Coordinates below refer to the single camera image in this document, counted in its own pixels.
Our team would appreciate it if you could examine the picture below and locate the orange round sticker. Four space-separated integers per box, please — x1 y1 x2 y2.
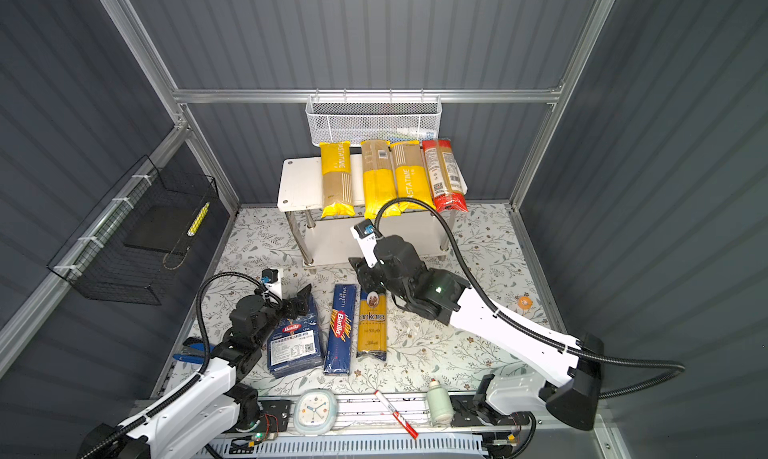
517 296 533 311

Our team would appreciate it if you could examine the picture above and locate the blue Barilla pasta box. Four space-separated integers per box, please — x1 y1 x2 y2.
267 296 324 378

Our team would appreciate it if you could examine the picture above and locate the red spaghetti bag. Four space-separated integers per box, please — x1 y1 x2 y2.
422 139 468 212

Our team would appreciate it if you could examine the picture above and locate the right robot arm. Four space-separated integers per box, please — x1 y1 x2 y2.
349 207 685 431

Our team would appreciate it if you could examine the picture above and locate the blue Barilla spaghetti box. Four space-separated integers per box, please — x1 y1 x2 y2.
323 284 359 375

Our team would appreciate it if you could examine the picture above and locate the floral table mat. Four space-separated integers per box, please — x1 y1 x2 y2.
149 202 562 400

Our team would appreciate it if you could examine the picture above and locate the yellow Pastatime bag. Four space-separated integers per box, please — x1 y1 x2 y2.
320 142 355 218
390 142 434 207
361 140 397 221

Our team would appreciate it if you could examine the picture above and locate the black wire basket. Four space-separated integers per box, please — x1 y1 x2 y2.
47 159 218 306

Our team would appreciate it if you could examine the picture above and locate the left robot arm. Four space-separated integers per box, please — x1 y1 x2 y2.
77 269 312 458

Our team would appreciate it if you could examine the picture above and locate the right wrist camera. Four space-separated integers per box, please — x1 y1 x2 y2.
350 219 381 268

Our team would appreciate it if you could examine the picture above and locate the small white bottle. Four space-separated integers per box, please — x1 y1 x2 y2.
426 379 455 426

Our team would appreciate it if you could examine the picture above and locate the white wire mesh basket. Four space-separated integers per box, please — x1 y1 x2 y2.
305 96 443 146

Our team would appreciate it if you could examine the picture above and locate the blue yellow spaghetti bag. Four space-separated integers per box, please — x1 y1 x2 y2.
357 289 388 362

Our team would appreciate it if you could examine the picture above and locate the red white marker pen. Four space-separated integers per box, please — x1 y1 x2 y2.
374 390 419 440

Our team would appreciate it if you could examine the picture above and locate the white two-tier shelf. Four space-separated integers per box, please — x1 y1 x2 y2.
277 157 450 268

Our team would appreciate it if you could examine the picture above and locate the mint alarm clock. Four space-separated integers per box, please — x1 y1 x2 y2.
292 389 338 436

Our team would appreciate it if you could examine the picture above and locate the blue object at left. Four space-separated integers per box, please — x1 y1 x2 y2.
173 337 205 364

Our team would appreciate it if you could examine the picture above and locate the white slotted cable duct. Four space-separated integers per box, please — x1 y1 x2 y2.
211 433 489 458

